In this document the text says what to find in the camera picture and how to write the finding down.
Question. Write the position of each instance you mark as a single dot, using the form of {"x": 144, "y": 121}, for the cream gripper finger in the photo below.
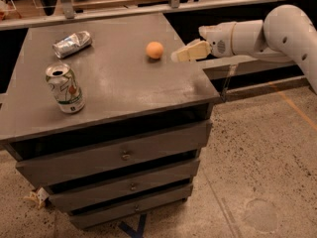
{"x": 194, "y": 42}
{"x": 197, "y": 51}

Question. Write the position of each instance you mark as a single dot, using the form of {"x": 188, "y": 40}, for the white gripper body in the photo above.
{"x": 220, "y": 39}

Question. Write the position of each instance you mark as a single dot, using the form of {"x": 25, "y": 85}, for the orange fruit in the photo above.
{"x": 154, "y": 50}

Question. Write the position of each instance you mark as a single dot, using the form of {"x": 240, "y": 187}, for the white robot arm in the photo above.
{"x": 286, "y": 34}

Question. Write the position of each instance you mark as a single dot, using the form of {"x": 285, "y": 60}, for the crushed silver redbull can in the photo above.
{"x": 72, "y": 44}

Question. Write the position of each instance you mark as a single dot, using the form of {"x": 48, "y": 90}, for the upright green white soda can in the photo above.
{"x": 65, "y": 89}

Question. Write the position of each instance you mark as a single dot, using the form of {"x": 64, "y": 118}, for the grey drawer cabinet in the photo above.
{"x": 127, "y": 96}

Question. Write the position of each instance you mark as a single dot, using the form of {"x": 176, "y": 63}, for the bottom grey drawer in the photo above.
{"x": 138, "y": 205}

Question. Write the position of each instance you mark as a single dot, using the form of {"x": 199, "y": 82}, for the grey drawer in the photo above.
{"x": 104, "y": 191}
{"x": 58, "y": 168}
{"x": 138, "y": 205}

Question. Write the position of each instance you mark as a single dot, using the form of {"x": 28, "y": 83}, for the top grey drawer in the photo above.
{"x": 58, "y": 168}

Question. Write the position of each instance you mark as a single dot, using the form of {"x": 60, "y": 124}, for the middle grey drawer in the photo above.
{"x": 104, "y": 191}

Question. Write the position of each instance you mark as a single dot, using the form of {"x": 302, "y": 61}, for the blue tape cross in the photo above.
{"x": 135, "y": 233}

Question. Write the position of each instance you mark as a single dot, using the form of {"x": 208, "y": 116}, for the small debris by cabinet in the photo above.
{"x": 39, "y": 197}

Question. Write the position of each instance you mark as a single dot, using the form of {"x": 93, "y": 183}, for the grey metal railing frame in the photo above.
{"x": 24, "y": 14}

